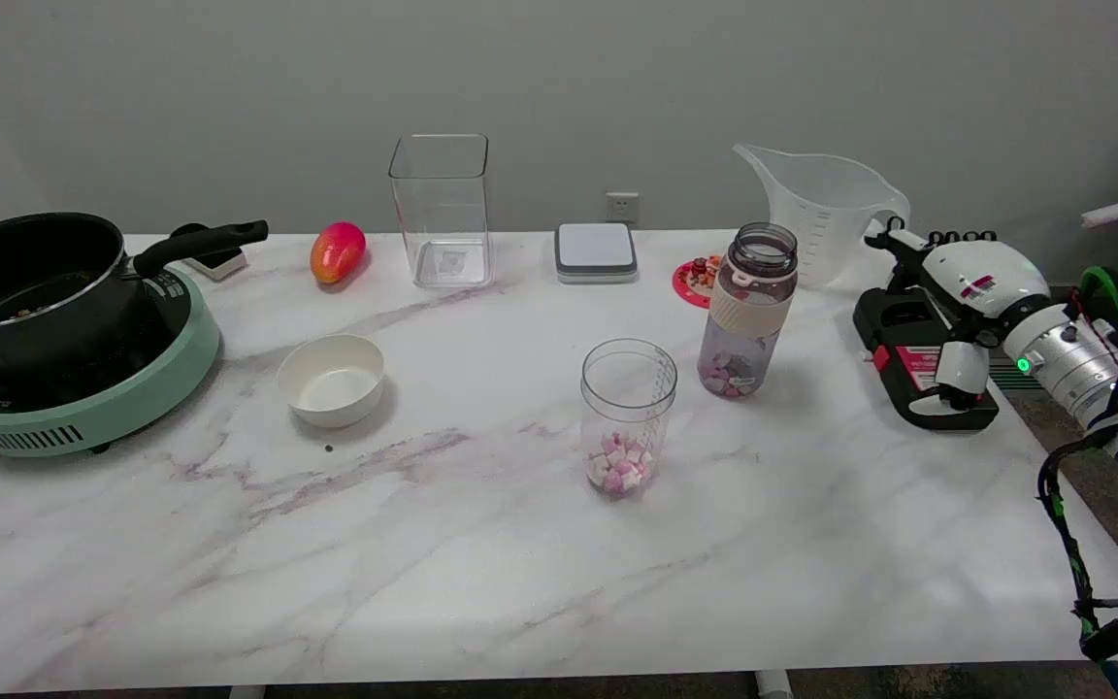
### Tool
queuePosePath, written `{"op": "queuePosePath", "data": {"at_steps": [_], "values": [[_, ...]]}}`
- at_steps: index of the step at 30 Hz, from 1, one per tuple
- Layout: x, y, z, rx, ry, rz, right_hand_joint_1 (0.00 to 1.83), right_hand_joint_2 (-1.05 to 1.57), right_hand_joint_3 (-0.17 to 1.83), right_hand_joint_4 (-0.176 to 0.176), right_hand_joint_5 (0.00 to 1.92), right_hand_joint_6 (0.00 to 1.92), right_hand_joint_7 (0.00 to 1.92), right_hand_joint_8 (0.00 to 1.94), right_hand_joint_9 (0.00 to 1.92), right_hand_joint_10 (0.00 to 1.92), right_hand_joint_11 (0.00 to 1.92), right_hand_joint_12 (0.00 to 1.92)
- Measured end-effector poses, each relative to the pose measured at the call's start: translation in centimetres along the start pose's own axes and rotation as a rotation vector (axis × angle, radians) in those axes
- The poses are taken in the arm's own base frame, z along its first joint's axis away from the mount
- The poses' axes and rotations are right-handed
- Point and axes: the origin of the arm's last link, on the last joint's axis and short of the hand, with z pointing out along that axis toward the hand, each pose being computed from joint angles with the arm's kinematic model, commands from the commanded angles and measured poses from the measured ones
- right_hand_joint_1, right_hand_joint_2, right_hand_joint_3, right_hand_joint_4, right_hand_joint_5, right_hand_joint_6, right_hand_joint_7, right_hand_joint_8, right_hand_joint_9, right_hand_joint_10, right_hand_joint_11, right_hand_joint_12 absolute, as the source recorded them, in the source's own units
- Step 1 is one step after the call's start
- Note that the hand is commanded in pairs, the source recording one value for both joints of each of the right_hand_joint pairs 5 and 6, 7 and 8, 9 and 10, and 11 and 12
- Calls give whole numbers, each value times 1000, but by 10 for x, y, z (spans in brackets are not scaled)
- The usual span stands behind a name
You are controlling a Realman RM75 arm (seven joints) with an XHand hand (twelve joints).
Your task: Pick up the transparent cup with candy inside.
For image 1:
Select red coaster with small figures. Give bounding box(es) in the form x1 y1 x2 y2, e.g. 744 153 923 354
673 255 723 310

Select white round bowl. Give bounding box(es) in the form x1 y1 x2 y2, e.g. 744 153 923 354
277 334 386 429

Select black box with red label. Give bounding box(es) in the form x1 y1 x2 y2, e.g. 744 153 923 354
852 286 1000 432

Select metal floor vent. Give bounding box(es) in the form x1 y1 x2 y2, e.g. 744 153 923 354
984 359 1040 391

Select red yellow mango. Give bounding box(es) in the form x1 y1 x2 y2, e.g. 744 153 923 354
310 221 368 284

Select clear bottle with beige sleeve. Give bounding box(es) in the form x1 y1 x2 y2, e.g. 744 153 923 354
698 222 800 399

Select white grey square lid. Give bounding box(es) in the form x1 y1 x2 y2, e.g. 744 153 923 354
554 222 640 284

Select black green robot cable bundle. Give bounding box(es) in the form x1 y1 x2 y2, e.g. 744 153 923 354
1036 265 1118 699

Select small black white device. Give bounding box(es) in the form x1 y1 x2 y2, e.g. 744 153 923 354
170 223 249 283

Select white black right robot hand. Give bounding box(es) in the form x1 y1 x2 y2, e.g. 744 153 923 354
864 217 1055 416

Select pink white candy pieces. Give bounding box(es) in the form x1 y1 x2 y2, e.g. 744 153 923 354
587 433 656 496

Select mint green induction cooker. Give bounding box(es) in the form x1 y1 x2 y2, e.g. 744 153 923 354
0 267 222 458

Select clear square tall container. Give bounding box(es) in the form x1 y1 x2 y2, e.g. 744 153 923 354
388 134 495 289

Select translucent plastic measuring jug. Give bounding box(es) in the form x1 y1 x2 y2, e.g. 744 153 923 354
733 143 911 289

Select transparent cup with candy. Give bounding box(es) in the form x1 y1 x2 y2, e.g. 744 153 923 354
580 338 678 500

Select black pot with handle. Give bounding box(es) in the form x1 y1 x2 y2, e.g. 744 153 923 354
0 212 270 378

